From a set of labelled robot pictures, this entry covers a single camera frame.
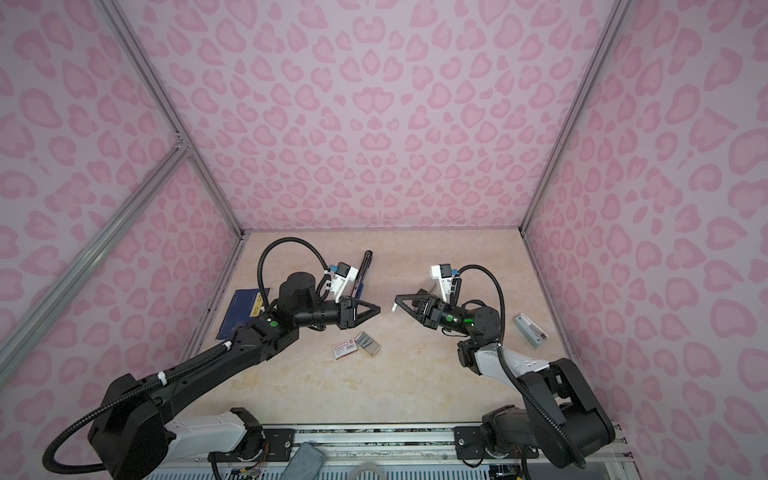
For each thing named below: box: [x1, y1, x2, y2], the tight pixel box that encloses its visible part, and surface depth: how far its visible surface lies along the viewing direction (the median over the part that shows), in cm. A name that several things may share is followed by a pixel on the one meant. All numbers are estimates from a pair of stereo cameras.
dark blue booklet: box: [216, 288, 270, 340], surface depth 99 cm
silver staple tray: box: [354, 331, 382, 356], surface depth 92 cm
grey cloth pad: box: [281, 441, 326, 480], surface depth 70 cm
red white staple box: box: [332, 338, 358, 360], surface depth 90 cm
